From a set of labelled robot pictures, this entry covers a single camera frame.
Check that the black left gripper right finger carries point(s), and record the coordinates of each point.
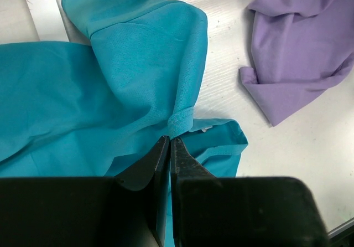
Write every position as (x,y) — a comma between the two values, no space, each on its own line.
(243,211)

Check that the purple t shirt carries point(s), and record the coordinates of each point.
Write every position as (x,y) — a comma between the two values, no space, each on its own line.
(300,48)

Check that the teal t shirt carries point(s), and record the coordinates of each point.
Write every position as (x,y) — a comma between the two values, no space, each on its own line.
(73,110)

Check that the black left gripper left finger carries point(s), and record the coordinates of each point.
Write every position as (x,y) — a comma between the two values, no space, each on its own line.
(128,209)

